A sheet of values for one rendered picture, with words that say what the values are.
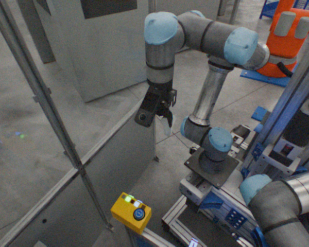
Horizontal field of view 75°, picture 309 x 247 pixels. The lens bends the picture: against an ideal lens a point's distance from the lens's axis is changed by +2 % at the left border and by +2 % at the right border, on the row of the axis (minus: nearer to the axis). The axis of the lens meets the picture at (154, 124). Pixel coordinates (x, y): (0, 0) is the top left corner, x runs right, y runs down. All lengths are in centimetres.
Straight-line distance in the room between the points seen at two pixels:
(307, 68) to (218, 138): 42
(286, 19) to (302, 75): 297
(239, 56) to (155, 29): 19
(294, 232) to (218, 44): 41
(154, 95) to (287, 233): 42
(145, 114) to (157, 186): 173
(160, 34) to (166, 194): 187
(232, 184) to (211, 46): 88
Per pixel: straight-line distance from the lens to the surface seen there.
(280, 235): 48
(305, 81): 90
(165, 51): 49
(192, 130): 102
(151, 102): 55
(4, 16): 77
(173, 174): 230
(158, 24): 47
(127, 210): 98
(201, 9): 459
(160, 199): 216
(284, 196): 51
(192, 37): 54
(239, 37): 50
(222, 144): 97
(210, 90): 95
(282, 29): 387
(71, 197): 134
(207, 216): 191
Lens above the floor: 198
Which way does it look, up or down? 46 degrees down
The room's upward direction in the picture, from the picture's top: straight up
